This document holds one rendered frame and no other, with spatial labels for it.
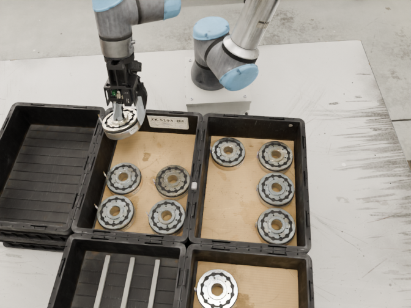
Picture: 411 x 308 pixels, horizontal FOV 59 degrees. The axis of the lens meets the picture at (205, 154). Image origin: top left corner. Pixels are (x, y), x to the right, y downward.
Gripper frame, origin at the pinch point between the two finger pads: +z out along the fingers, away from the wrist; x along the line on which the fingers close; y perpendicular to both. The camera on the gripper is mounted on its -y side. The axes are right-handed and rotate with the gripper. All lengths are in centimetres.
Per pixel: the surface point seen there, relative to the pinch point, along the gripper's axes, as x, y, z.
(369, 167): 76, -12, 26
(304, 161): 47.5, 5.6, 8.9
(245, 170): 32.3, -0.1, 17.8
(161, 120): 6.1, -10.4, 7.5
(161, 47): -18, -162, 50
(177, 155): 11.1, -4.7, 16.6
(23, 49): -116, -160, 52
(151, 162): 3.4, -2.1, 17.6
